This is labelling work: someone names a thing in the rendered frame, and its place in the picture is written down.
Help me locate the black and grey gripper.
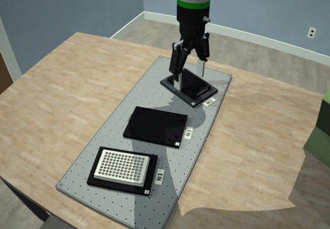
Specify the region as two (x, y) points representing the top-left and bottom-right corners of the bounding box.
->
(169, 23), (209, 91)

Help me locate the white label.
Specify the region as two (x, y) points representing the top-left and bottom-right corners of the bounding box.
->
(203, 98), (216, 107)
(184, 127), (193, 140)
(154, 169), (164, 185)

